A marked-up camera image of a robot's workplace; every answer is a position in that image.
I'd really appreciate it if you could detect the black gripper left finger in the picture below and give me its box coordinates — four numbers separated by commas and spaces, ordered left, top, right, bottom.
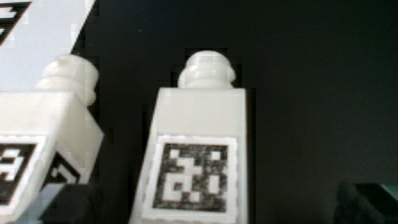
36, 183, 101, 224

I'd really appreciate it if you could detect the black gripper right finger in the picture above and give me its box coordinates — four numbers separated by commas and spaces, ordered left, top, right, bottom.
336, 182, 398, 224

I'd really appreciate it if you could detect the white leg with tag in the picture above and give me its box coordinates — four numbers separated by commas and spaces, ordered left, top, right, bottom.
128, 51, 249, 224

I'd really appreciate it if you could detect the white leg behind gripper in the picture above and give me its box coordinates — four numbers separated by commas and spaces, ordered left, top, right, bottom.
0, 55, 103, 224

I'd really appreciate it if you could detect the white sheet with tags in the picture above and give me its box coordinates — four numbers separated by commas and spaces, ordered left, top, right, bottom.
0, 0, 96, 92

